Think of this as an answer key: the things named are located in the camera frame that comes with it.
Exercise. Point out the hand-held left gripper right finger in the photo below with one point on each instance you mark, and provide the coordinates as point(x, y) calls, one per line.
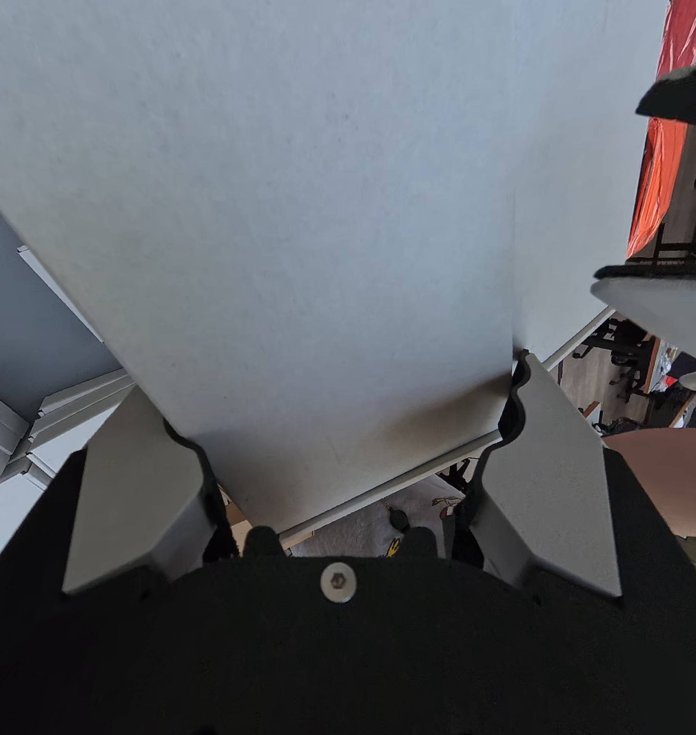
point(555, 505)

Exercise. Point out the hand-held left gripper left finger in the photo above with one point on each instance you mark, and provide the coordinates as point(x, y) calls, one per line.
point(130, 505)

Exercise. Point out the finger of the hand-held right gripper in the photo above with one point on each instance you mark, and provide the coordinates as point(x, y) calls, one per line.
point(669, 310)
point(687, 95)

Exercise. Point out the white cardboard box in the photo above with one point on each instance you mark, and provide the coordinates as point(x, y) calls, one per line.
point(296, 229)

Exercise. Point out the person's right forearm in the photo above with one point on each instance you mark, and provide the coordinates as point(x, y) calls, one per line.
point(669, 476)

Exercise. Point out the stack of wrapped coloured cloths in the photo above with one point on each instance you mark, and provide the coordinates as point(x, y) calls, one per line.
point(655, 189)

